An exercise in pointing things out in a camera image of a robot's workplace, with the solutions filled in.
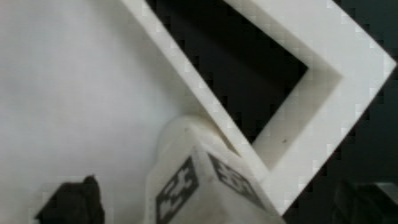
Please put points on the white square tabletop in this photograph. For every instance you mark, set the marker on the white square tabletop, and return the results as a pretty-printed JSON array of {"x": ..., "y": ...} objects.
[{"x": 99, "y": 83}]

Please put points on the white right fence bar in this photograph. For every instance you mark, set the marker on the white right fence bar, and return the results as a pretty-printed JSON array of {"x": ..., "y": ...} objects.
[{"x": 351, "y": 65}]

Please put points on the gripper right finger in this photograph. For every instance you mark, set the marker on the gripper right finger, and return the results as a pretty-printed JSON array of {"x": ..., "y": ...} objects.
[{"x": 365, "y": 203}]

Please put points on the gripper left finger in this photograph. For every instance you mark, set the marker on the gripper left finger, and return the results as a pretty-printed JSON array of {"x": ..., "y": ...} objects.
[{"x": 74, "y": 206}]

